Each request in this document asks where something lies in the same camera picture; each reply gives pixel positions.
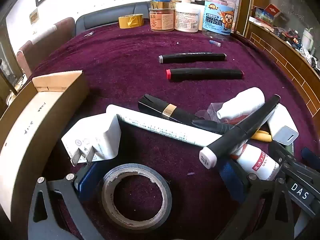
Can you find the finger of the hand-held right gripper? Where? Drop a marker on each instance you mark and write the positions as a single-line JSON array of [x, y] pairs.
[[311, 156], [283, 156]]

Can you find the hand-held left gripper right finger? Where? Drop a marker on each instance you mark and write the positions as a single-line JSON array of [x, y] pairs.
[[232, 180]]

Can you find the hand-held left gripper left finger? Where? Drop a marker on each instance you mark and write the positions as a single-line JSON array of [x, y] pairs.
[[85, 185]]

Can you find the white glue bottle red label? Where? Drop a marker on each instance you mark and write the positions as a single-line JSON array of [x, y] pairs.
[[255, 160]]

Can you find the white cube charger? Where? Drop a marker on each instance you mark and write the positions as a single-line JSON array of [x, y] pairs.
[[282, 122]]

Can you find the black marker with white cap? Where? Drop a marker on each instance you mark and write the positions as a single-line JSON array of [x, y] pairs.
[[245, 127]]

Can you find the white charger plug with prongs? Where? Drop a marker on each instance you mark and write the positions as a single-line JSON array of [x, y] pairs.
[[95, 137]]

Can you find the black tape roll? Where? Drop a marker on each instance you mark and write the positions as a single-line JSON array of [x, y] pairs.
[[136, 168]]

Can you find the yellow black pen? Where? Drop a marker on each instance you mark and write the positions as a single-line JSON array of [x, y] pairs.
[[215, 127]]

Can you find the small white bottle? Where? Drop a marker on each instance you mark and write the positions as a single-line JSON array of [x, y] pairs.
[[245, 100]]

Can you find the brown cardboard box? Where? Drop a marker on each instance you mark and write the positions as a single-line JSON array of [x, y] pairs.
[[25, 130]]

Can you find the white marker pen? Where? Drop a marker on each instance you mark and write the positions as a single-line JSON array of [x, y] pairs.
[[162, 130]]

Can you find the black lipstick with gold band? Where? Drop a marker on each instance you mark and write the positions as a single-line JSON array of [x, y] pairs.
[[155, 106]]

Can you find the black marker with red cap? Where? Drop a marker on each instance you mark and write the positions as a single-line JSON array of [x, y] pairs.
[[205, 73]]

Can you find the black marker with grey cap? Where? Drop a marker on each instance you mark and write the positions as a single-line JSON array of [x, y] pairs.
[[192, 57]]

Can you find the clear packet with red insert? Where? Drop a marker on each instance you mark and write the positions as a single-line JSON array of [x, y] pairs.
[[212, 110]]

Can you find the wooden brick-pattern counter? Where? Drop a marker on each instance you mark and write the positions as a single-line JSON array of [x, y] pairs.
[[275, 52]]

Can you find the pile of small items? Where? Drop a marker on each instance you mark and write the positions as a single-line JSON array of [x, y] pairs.
[[297, 42]]

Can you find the small clear blue-tipped tube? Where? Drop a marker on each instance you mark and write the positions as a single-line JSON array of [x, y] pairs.
[[215, 43]]

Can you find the purple velvet tablecloth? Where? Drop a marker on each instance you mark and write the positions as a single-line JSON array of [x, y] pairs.
[[125, 55]]

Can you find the brown upholstered chair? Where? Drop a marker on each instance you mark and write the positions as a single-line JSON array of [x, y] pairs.
[[42, 50]]

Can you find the blue and red carton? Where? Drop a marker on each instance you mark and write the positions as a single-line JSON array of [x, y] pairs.
[[268, 13]]

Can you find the small metal object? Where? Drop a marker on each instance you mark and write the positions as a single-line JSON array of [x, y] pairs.
[[88, 33]]

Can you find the dark wooden wardrobe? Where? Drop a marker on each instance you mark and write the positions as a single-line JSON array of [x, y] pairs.
[[6, 55]]

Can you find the clear jar with blue label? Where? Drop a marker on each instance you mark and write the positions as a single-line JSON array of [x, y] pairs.
[[217, 17]]

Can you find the wooden pillar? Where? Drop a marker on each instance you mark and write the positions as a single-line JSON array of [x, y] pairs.
[[244, 2]]

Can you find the dark grey sofa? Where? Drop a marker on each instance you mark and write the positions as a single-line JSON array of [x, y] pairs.
[[100, 20]]

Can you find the yellow tape roll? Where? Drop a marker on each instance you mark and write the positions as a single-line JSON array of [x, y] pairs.
[[125, 22]]

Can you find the white jar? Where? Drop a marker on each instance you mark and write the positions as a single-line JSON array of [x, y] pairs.
[[187, 17]]

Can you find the orange jar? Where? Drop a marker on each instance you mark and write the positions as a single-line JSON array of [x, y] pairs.
[[161, 21]]

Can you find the gold jar with red lid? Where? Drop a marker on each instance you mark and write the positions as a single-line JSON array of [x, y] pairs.
[[160, 3]]

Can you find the yellow wall plaque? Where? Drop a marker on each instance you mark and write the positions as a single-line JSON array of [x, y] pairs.
[[33, 16]]

